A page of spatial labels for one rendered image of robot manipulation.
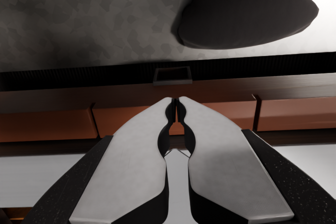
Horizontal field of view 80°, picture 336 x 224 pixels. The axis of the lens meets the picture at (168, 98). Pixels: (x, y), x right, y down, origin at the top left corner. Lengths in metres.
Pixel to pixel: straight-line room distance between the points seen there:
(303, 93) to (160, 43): 0.21
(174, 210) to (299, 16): 0.31
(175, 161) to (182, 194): 0.06
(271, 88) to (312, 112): 0.05
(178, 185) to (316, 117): 0.17
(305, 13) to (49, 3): 0.37
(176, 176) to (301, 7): 0.28
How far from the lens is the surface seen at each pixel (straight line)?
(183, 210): 0.30
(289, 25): 0.35
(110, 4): 0.34
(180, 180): 0.26
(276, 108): 0.24
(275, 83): 0.27
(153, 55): 0.35
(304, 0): 0.36
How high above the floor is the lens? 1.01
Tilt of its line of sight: 62 degrees down
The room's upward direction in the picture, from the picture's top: 177 degrees counter-clockwise
